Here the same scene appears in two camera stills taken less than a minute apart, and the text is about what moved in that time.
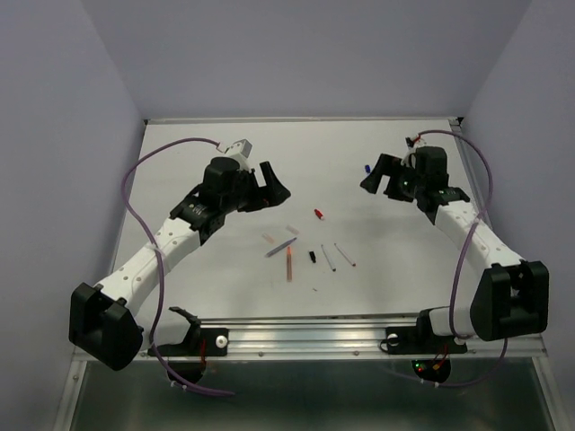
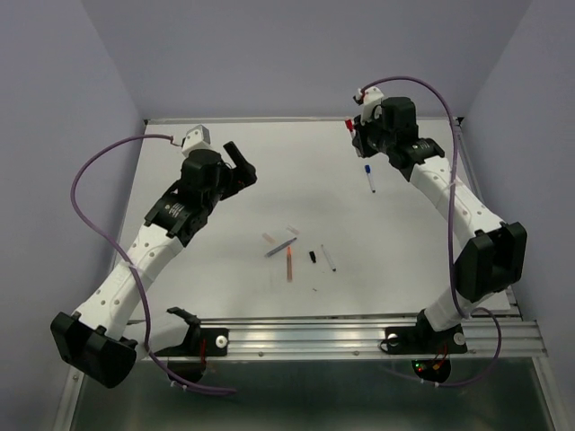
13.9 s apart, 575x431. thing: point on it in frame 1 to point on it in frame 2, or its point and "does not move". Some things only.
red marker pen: x=345 y=255 to x=349 y=124
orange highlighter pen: x=289 y=264 does not move
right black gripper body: x=404 y=183 to x=372 y=137
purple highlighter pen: x=280 y=247 does not move
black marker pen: x=326 y=255 does not move
